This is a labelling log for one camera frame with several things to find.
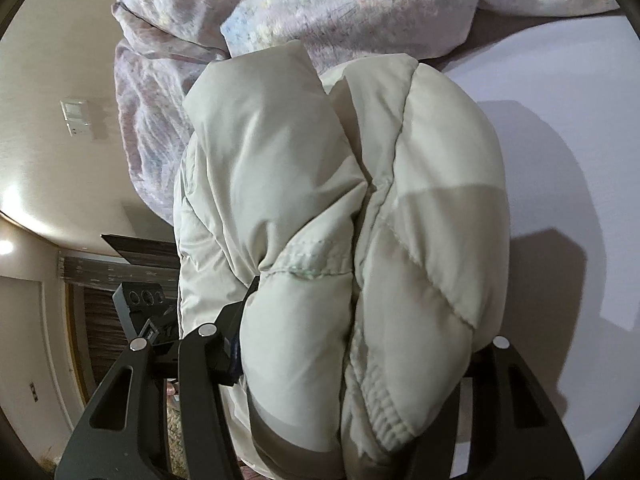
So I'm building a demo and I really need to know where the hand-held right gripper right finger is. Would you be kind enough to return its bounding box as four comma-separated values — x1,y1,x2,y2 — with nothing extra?
410,336,586,480

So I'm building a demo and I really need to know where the dark striped wooden panel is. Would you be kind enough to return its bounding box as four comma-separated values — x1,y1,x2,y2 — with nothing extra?
57,232,180,391

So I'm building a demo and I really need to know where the pink floral quilt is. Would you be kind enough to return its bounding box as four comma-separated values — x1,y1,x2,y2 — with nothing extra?
111,0,622,225

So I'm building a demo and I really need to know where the cream puffer jacket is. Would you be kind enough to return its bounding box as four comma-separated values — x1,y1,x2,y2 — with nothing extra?
172,39,512,480

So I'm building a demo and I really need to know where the white wall switch panel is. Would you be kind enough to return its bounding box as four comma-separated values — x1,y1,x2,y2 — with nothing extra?
60,99,95,137

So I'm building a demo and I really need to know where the round white table top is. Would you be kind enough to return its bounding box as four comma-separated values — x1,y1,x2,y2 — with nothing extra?
440,12,640,480

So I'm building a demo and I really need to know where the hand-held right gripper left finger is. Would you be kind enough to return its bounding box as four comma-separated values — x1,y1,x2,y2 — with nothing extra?
55,275,262,480

